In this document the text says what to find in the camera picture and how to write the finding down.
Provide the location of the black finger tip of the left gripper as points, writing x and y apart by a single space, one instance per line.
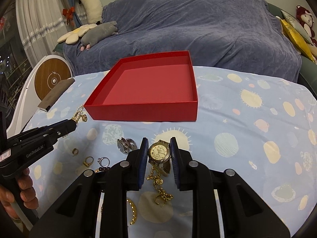
68 126

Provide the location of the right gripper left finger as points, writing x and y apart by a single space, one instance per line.
137 166

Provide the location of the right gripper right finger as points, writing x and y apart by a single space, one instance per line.
180 159

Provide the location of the silver dark face wristwatch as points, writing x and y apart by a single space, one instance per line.
126 145

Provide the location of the gold face wristwatch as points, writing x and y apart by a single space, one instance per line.
159 155

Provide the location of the person's left hand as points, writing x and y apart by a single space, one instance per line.
27 194

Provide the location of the white round wooden charger table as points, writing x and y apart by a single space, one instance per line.
49 71

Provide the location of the red open cardboard box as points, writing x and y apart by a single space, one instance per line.
154 87

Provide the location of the blue planet print tablecloth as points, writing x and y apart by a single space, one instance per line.
262 127

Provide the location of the cream flower plush cushion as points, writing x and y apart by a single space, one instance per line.
72 37

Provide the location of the grey plush toy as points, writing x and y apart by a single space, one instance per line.
95 35

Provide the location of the red ribbon bow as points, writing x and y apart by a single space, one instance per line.
68 14

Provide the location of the white sheer curtain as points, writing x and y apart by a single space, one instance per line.
40 24

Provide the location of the blue grey bed blanket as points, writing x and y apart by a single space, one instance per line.
241 35

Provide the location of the white cow plush toy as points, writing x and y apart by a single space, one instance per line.
93 9

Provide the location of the yellow gold pillow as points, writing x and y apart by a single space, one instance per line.
296 39

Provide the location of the grey silver pillow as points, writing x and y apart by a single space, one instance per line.
291 20

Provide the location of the red monkey plush toy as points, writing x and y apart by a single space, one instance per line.
306 20

